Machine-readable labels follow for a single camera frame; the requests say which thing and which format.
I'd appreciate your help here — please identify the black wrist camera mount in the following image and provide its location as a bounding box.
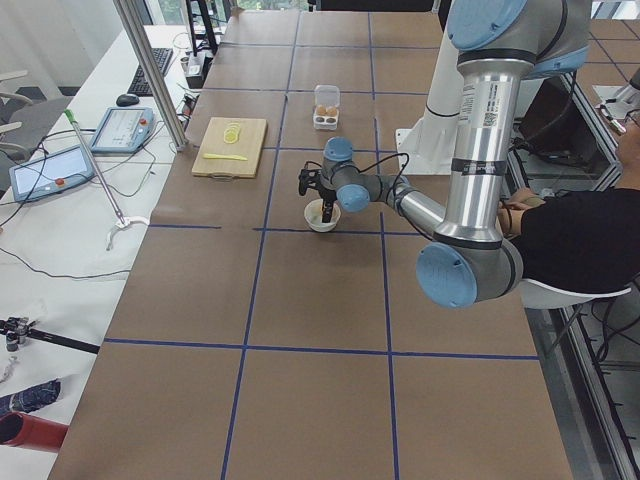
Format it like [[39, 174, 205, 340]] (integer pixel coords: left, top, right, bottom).
[[298, 168, 320, 196]]

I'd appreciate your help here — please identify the reacher grabber stick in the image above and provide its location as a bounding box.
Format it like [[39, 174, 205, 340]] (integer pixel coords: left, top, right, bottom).
[[64, 109, 150, 251]]

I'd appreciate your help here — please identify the yellow plastic knife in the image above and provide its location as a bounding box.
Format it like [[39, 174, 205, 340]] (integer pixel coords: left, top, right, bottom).
[[202, 153, 248, 161]]

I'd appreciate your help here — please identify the white side table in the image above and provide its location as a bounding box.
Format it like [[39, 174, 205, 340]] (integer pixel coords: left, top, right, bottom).
[[0, 24, 231, 441]]

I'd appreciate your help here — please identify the red cylinder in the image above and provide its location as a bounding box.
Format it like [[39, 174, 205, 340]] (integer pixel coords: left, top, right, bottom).
[[1, 412, 68, 453]]

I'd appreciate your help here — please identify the lemon slice one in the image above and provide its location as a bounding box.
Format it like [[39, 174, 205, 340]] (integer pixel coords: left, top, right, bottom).
[[223, 130, 239, 144]]

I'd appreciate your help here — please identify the black computer mouse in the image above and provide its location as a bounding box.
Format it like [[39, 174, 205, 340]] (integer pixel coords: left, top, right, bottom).
[[116, 93, 140, 107]]

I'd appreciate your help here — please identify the person in black shirt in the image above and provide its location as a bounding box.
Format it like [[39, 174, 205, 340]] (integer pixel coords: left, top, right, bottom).
[[498, 110, 639, 293]]

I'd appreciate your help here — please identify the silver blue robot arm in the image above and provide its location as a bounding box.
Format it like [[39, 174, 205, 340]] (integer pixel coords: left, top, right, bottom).
[[313, 1, 591, 308]]

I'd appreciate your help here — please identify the black keyboard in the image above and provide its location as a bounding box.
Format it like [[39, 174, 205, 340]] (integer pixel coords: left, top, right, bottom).
[[126, 47, 175, 97]]

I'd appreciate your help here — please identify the black tripod clamp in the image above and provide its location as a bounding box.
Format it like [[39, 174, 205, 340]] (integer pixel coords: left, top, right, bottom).
[[1, 317, 100, 354]]

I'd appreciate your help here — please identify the wooden cutting board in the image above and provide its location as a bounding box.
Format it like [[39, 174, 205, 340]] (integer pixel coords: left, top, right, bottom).
[[191, 117, 267, 178]]

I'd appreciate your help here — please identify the teach pendant tablet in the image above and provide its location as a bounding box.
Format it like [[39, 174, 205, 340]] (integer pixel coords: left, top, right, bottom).
[[90, 107, 155, 155], [9, 146, 95, 203]]

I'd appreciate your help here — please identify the clear plastic egg box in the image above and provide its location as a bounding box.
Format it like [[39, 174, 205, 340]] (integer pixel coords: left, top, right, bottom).
[[312, 84, 341, 131]]

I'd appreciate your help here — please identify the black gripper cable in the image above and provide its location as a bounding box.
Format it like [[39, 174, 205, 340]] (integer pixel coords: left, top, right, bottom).
[[303, 152, 441, 241]]

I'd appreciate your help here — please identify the teach pendant tablet far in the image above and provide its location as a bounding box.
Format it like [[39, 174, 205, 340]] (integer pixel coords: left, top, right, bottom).
[[90, 107, 155, 155]]

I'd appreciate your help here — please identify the white bowl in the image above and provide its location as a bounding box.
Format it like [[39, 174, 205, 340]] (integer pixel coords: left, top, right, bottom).
[[303, 198, 341, 233]]

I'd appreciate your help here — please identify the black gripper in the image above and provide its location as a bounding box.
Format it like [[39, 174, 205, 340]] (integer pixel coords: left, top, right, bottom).
[[317, 176, 334, 223]]

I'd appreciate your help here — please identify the teach pendant tablet near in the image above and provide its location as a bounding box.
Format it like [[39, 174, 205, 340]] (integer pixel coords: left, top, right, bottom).
[[9, 146, 95, 203]]

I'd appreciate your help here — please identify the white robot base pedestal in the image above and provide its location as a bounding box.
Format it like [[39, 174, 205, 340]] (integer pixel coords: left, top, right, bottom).
[[396, 32, 463, 175]]

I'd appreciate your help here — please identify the aluminium frame post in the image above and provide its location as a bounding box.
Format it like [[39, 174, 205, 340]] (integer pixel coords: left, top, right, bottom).
[[113, 0, 188, 152]]

